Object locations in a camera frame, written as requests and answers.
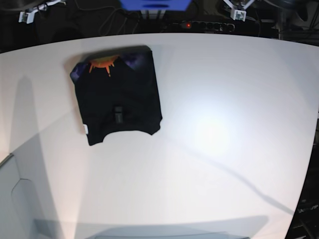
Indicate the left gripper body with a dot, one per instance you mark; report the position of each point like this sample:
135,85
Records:
239,4

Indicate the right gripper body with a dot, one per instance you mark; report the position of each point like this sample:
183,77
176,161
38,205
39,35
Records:
44,6

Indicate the black T-shirt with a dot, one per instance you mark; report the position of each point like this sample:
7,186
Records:
116,90

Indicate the white shirt label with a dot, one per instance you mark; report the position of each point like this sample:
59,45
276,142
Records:
86,128

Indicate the black power strip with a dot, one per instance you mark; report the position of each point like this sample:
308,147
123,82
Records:
206,26

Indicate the blue box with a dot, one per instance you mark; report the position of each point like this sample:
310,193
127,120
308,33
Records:
176,5

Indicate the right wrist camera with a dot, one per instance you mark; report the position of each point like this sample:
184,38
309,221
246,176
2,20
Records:
26,17

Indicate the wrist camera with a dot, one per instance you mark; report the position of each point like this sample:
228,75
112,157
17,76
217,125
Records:
26,17
236,14

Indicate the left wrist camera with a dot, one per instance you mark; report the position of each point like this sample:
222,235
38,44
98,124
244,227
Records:
236,14

